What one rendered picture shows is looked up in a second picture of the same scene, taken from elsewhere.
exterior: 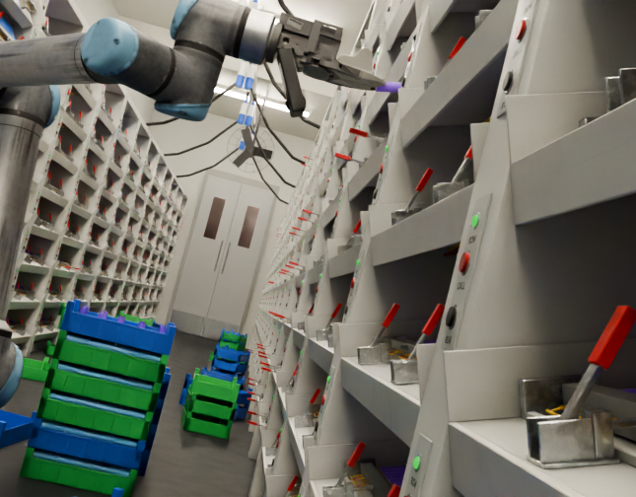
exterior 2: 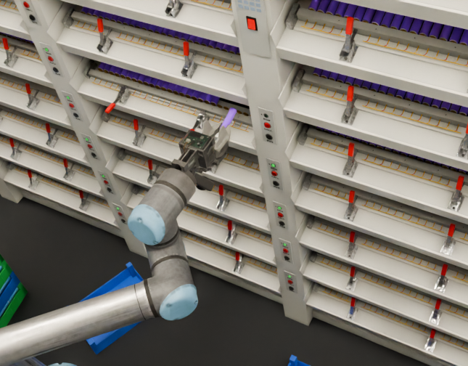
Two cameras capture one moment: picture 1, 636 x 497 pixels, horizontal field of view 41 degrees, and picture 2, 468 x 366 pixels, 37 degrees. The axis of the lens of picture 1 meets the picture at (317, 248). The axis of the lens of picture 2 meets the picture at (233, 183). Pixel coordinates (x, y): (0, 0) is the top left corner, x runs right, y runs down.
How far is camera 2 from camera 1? 205 cm
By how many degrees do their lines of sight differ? 69
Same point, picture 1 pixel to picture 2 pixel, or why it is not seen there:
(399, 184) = (295, 177)
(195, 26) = (169, 231)
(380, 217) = (294, 195)
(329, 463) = (305, 263)
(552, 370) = not seen: outside the picture
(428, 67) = (289, 129)
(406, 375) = (443, 287)
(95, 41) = (176, 311)
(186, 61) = (179, 247)
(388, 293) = not seen: hidden behind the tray
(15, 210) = not seen: hidden behind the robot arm
